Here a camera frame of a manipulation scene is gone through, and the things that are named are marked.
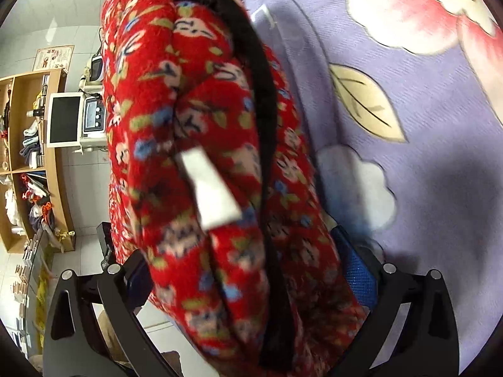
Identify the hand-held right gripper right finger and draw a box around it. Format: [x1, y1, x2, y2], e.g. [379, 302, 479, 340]
[326, 226, 460, 377]

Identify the purple floral bedsheet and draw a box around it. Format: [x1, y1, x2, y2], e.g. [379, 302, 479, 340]
[240, 0, 503, 374]

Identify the wooden open shelf unit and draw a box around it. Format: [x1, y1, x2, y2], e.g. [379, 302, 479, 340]
[0, 68, 76, 254]

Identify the black floor object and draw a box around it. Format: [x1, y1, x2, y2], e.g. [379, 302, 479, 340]
[97, 222, 115, 271]

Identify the white machine cabinet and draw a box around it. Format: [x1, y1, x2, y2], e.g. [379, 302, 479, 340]
[72, 126, 111, 155]

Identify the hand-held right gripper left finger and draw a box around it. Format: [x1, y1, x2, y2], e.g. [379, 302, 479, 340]
[41, 249, 186, 377]

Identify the white framed monitor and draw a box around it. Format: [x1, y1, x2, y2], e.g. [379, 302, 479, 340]
[46, 91, 86, 149]

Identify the small white appliance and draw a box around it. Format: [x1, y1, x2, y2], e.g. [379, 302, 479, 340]
[90, 55, 105, 82]

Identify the wall poster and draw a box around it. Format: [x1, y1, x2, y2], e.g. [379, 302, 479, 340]
[34, 45, 75, 72]

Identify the row of small boxes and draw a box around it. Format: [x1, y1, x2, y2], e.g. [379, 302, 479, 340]
[10, 226, 56, 356]

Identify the red floral padded jacket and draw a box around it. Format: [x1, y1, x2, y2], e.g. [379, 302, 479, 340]
[98, 0, 373, 374]

